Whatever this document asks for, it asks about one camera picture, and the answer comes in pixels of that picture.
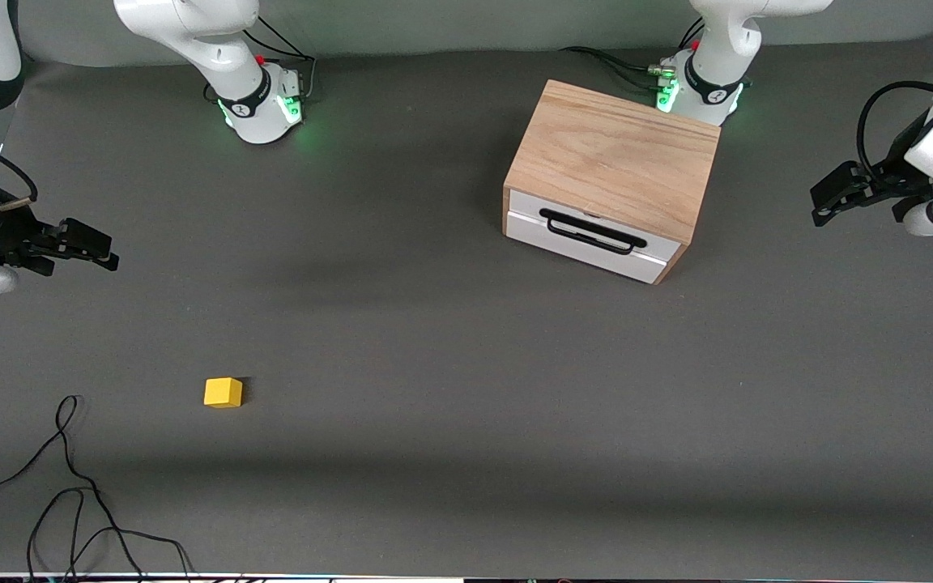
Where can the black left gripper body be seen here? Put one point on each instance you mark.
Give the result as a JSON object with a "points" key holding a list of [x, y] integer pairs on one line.
{"points": [[896, 172]]}

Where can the yellow cube block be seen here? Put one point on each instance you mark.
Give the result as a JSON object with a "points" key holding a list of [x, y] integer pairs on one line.
{"points": [[222, 393]]}

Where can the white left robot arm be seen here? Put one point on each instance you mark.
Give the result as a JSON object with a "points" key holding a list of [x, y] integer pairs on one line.
{"points": [[726, 48]]}

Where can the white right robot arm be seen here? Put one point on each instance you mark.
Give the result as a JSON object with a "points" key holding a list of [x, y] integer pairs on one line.
{"points": [[191, 32]]}

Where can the wooden drawer cabinet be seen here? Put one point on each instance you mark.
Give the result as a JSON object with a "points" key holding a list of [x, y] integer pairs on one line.
{"points": [[612, 154]]}

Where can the dark grey table mat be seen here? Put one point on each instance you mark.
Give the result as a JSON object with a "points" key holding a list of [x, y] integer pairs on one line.
{"points": [[434, 364]]}

